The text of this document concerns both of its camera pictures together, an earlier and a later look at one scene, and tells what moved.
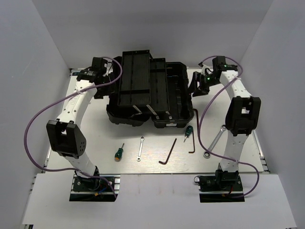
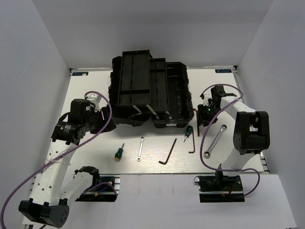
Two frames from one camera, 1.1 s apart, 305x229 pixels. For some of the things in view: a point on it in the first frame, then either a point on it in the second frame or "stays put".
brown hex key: x=193 y=143 stays put
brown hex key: x=169 y=153 stays put
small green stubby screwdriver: x=189 y=130 stays put
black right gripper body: x=205 y=81 → x=208 y=113
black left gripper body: x=103 y=91 → x=97 y=121
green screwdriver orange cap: x=118 y=153 stays put
